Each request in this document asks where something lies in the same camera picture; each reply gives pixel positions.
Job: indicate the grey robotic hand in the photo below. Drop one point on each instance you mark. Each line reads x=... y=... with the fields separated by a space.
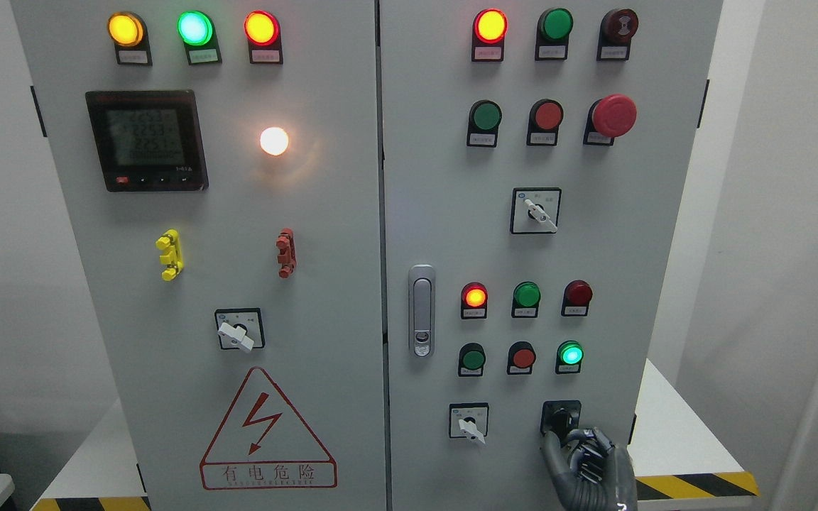
x=589 y=471

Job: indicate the black rotary knob switch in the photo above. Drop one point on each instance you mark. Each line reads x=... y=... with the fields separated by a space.
x=560 y=417

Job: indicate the white platform with hazard stripes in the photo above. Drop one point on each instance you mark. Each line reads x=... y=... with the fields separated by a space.
x=679 y=463

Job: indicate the green light lower right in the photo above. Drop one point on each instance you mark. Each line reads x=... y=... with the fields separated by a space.
x=569 y=357

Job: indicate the red push button lower centre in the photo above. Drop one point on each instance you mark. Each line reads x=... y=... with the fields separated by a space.
x=521 y=358

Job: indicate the green push button lower left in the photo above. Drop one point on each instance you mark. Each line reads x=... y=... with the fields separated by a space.
x=471 y=360

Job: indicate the red light middle right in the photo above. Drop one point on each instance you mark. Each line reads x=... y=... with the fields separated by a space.
x=578 y=295

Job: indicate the green light middle centre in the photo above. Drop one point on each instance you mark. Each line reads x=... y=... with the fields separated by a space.
x=526 y=300

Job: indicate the red lit light middle left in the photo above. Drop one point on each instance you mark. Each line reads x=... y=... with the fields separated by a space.
x=474 y=301

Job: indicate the red high voltage warning sticker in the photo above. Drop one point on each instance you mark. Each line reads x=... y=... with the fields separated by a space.
x=263 y=442

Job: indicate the grey electrical control cabinet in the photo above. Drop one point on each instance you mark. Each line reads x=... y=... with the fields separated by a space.
x=378 y=177

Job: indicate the red emergency stop mushroom button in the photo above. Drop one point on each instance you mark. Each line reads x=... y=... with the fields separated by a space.
x=610 y=117

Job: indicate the red push button upper row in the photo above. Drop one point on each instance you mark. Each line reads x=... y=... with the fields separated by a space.
x=545 y=117

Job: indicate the green push button upper row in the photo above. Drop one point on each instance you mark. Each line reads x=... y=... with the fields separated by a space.
x=484 y=120

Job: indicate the red terminal connector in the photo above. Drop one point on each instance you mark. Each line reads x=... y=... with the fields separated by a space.
x=286 y=256

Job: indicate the dark red buzzer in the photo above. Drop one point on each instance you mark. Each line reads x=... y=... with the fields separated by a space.
x=617 y=29

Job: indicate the green unlit light top row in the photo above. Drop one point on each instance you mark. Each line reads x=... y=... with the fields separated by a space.
x=553 y=35

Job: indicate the red lit light top right door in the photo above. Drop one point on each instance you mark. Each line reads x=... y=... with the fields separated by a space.
x=489 y=30

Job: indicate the white lit indicator lamp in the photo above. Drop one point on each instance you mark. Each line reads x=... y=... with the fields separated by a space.
x=274 y=141

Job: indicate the yellow terminal connector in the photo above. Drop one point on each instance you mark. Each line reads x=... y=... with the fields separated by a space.
x=171 y=255

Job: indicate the red lit indicator light left door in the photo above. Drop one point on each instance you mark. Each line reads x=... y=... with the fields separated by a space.
x=263 y=34

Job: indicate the black digital power meter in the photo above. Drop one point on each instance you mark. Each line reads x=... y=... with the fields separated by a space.
x=148 y=140

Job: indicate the green lit indicator light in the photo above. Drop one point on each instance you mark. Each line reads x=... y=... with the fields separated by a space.
x=196 y=30

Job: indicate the yellow indicator light top left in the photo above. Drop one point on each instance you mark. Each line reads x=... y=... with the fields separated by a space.
x=130 y=37

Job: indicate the lower white rotary selector switch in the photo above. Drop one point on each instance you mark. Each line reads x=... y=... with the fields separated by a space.
x=469 y=421

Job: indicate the silver door latch handle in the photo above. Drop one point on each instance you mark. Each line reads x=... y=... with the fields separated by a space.
x=421 y=309

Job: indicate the upper right rotary selector switch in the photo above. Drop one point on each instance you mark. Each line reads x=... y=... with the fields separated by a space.
x=535 y=211

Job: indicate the left door rotary selector switch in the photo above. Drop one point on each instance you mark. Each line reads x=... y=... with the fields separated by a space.
x=240 y=329

